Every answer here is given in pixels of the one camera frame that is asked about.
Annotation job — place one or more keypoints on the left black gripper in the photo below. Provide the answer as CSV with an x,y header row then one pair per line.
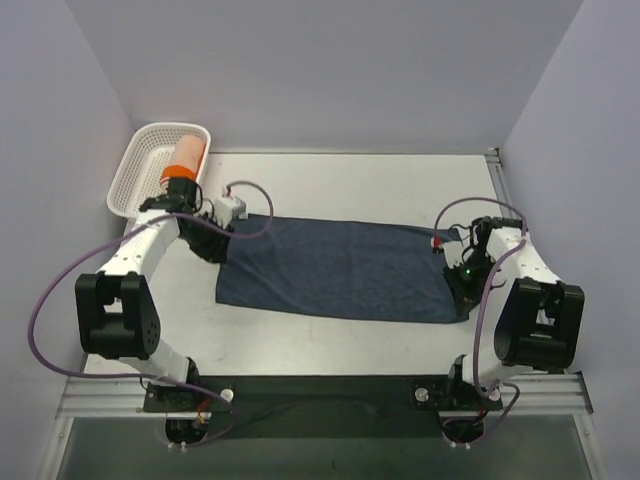
x,y
206,240

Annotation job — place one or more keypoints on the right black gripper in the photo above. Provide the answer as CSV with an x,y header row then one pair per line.
x,y
460,282

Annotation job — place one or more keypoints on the dark blue towel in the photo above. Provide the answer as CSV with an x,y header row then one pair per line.
x,y
337,269

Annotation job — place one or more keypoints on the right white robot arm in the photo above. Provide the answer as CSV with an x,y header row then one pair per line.
x,y
527,318

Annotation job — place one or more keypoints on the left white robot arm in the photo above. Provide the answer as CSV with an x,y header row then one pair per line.
x,y
117,316

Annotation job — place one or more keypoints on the rolled orange towel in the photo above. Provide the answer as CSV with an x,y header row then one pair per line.
x,y
185,161

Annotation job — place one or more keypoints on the white perforated plastic basket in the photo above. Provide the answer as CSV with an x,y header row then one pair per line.
x,y
147,155

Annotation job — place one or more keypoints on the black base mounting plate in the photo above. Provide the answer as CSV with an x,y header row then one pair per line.
x,y
322,407

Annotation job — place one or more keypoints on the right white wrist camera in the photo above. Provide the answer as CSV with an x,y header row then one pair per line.
x,y
450,250

